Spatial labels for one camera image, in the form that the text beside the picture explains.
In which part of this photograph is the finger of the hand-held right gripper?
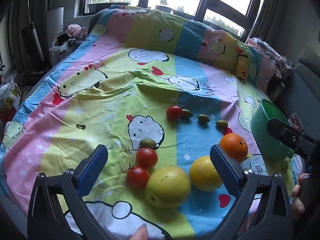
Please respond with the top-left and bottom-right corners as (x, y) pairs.
(267, 119), (320, 159)

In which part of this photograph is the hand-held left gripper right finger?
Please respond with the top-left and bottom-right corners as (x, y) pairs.
(209, 144), (293, 240)

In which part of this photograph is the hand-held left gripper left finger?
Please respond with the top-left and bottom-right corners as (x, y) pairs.
(27, 144), (113, 240)

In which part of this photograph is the green plastic bowl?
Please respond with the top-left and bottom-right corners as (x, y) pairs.
(251, 99), (295, 162)

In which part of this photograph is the orange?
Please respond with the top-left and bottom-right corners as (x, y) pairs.
(219, 133), (248, 164)

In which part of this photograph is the red tomato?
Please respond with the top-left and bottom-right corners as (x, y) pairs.
(127, 166), (150, 190)
(166, 106), (183, 120)
(136, 147), (158, 168)

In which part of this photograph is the greenish yellow citrus fruit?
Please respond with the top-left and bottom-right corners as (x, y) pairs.
(146, 166), (191, 209)

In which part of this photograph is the person's right hand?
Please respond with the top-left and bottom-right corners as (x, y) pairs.
(291, 174), (307, 219)

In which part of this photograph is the person's left hand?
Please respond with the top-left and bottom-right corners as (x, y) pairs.
(130, 224), (149, 240)

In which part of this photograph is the dried fruit snack package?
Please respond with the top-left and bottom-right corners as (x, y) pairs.
(287, 113), (303, 131)

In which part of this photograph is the dark bottle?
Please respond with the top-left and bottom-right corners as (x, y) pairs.
(269, 79), (286, 101)

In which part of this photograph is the grey sofa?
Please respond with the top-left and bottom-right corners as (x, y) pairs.
(275, 47), (320, 140)

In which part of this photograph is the cartoon printed bedsheet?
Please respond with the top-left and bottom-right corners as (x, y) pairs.
(0, 4), (304, 240)

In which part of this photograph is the yellow cartoon bottle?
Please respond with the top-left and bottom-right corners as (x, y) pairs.
(236, 54), (248, 80)

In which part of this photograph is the pink floral cloth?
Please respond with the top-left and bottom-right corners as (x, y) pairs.
(246, 37), (294, 78)

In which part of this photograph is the printed cardboard box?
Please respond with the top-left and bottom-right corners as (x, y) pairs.
(0, 76), (22, 123)

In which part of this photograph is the white jug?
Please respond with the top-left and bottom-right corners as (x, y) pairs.
(49, 46), (62, 65)

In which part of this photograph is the grey curtain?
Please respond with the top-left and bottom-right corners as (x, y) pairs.
(247, 0), (320, 43)

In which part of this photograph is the pink clothes pile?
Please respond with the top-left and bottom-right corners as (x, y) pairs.
(65, 24), (88, 40)

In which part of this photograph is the white board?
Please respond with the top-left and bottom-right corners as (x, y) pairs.
(47, 7), (64, 53)

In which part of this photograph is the long dark planter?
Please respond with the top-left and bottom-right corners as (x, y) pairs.
(87, 2), (130, 13)

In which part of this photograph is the small dark flower pot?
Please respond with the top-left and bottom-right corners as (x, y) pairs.
(155, 4), (173, 13)

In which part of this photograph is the cordless stick vacuum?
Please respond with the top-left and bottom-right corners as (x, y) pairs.
(20, 0), (45, 63)

